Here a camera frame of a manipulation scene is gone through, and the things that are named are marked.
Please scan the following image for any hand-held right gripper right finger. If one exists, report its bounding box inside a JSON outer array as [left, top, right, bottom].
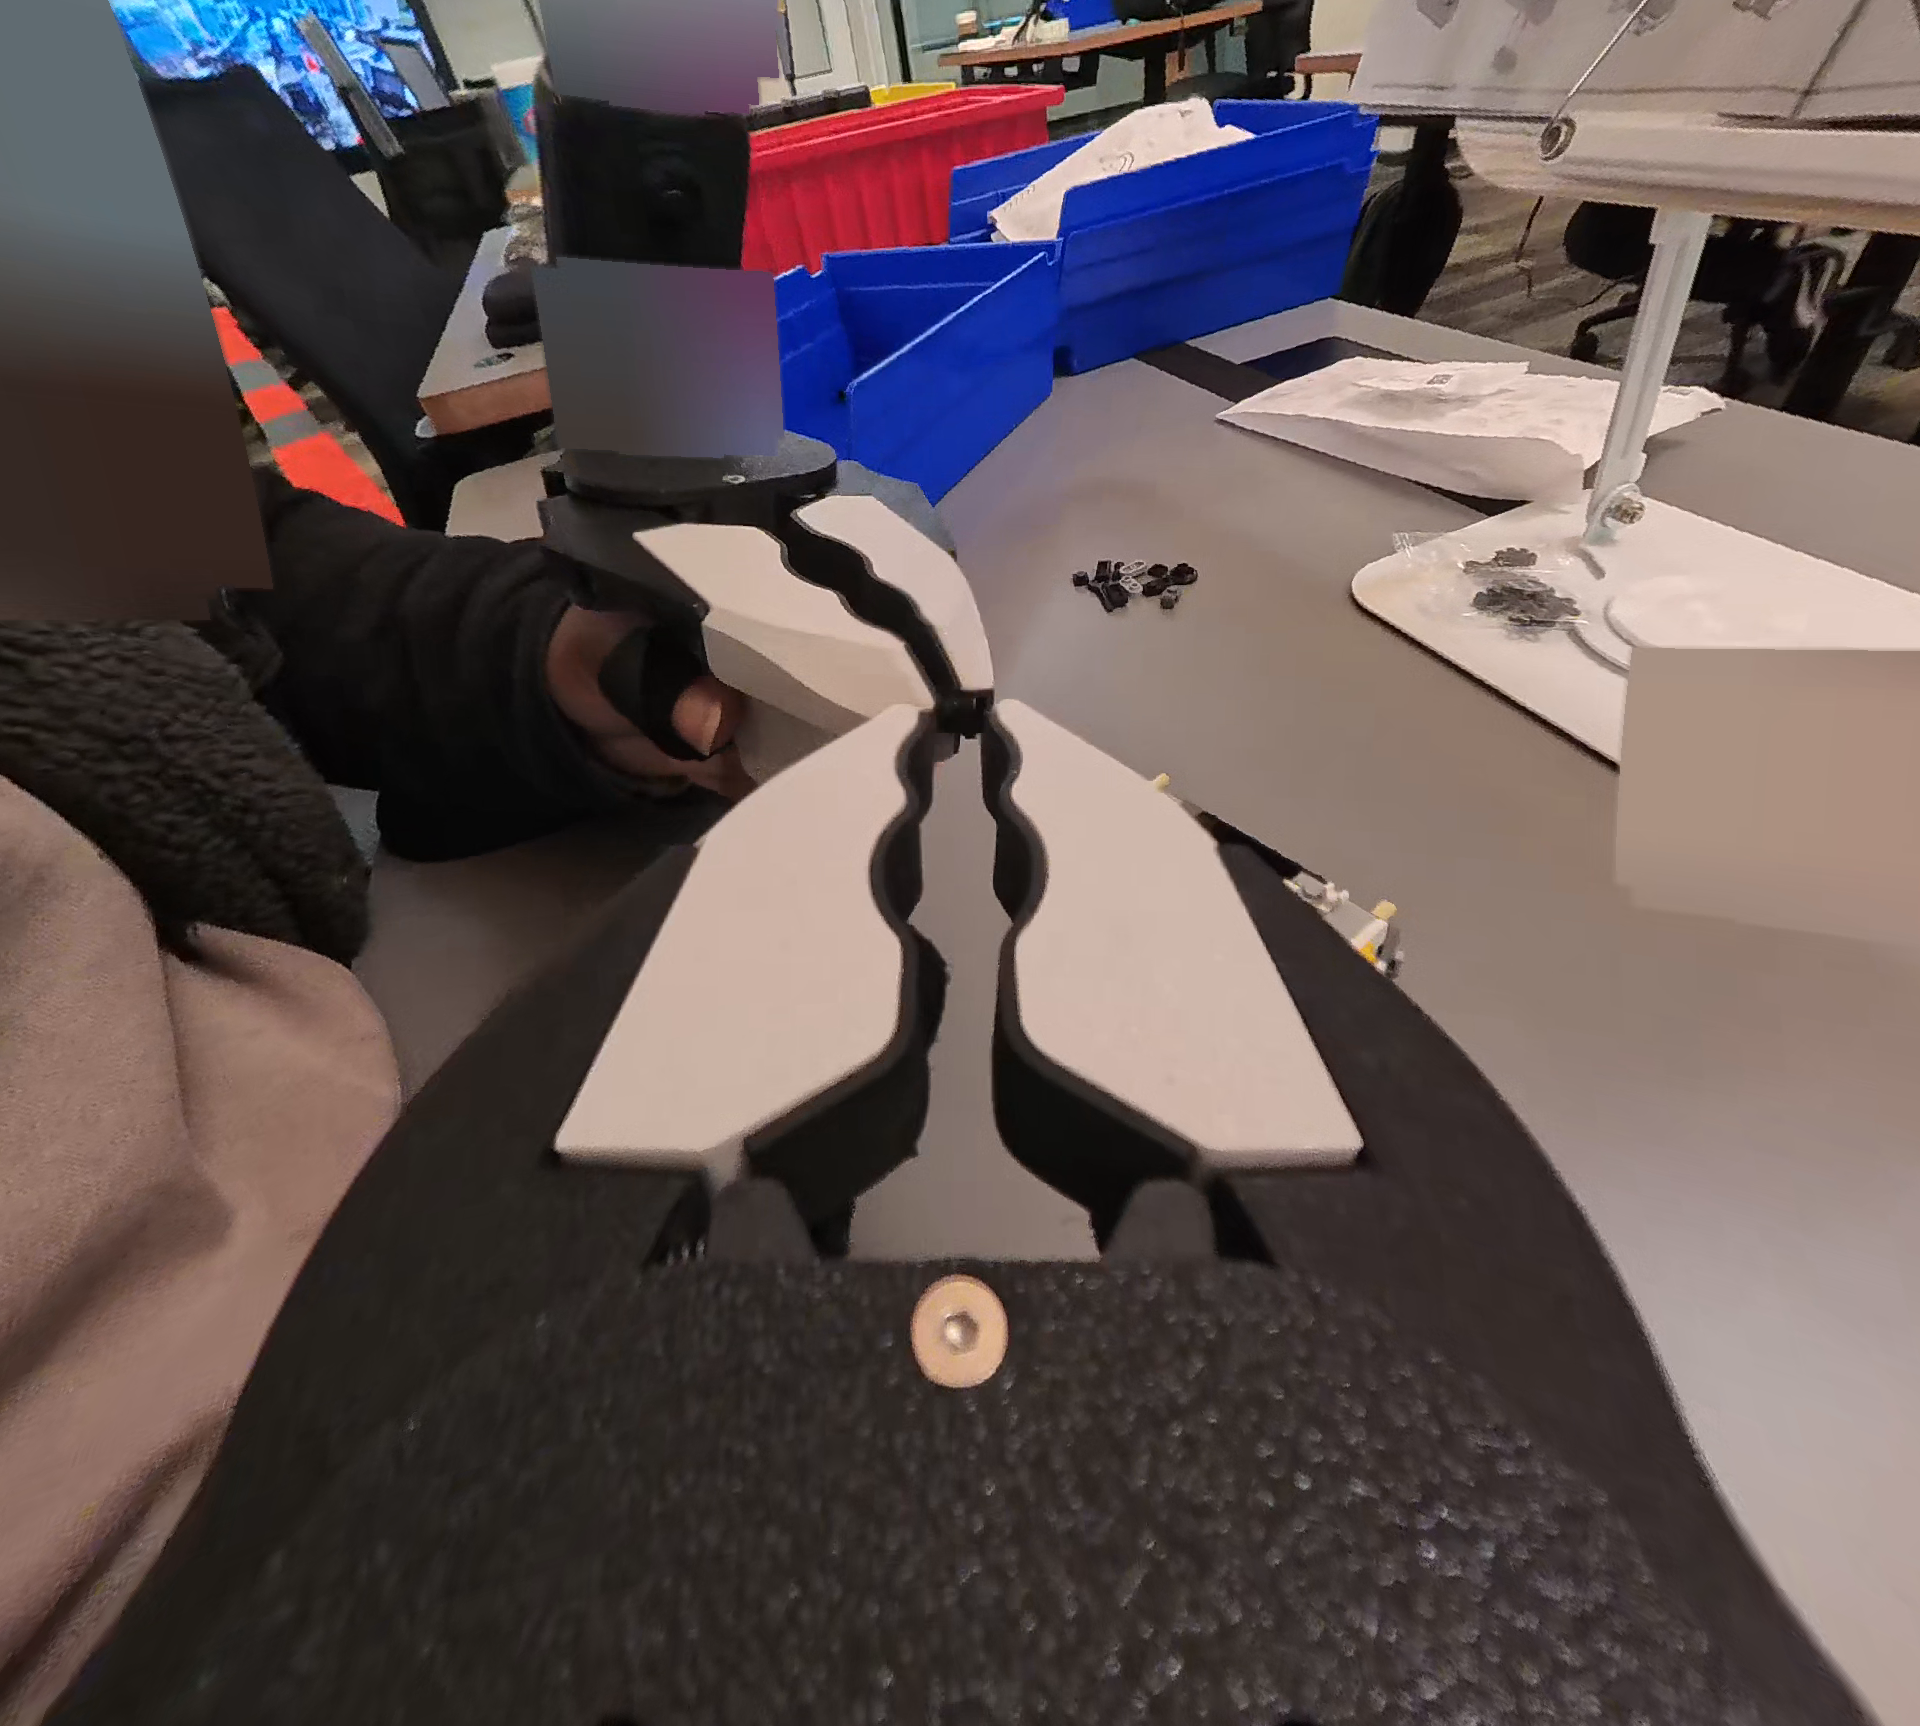
[[977, 699, 1368, 1258]]

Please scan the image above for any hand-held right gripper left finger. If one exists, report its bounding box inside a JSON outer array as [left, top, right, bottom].
[[551, 703, 951, 1260]]

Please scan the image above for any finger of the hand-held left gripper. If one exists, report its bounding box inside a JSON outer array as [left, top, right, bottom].
[[633, 521, 961, 724], [792, 493, 996, 709]]

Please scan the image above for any toy brick car chassis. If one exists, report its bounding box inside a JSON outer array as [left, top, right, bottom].
[[1145, 766, 1408, 982]]

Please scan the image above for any person's left forearm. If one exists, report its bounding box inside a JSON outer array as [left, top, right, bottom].
[[224, 467, 721, 859]]

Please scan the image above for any grey desk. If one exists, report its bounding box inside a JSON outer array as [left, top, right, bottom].
[[351, 301, 1920, 1726]]

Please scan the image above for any person's left hand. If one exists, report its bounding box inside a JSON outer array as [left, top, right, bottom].
[[545, 609, 762, 807]]

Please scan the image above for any pile of small black pieces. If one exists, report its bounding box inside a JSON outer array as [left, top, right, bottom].
[[1072, 554, 1202, 619]]

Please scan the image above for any small side table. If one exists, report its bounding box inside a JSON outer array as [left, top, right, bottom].
[[416, 218, 559, 436]]

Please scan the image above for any red plastic bin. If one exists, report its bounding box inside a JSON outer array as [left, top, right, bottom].
[[741, 82, 1068, 276]]

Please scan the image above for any orange striped barrier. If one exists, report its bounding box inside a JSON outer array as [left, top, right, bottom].
[[206, 305, 410, 532]]

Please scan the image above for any black chair back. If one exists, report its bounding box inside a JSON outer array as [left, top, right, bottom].
[[138, 64, 467, 537]]

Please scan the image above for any white printed paper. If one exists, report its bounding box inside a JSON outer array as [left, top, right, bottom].
[[986, 98, 1260, 246]]

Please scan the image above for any white paper bag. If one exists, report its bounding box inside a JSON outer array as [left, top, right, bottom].
[[1213, 354, 1729, 502]]

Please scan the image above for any clear bag of pieces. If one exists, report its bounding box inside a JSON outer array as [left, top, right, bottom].
[[1391, 528, 1604, 637]]

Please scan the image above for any background wooden table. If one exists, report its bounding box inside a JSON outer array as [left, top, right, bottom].
[[936, 0, 1265, 108]]

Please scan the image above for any dark fleece jacket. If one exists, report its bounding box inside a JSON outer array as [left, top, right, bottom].
[[0, 621, 373, 966]]

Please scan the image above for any monitor screen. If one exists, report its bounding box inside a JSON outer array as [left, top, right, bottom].
[[102, 0, 452, 172]]

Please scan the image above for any beige hoodie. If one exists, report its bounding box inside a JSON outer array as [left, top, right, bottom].
[[0, 772, 404, 1726]]

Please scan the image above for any white stand pole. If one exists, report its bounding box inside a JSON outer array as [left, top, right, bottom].
[[1581, 209, 1715, 551]]

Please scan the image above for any white stand tray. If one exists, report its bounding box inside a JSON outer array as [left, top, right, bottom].
[[1457, 112, 1920, 237]]

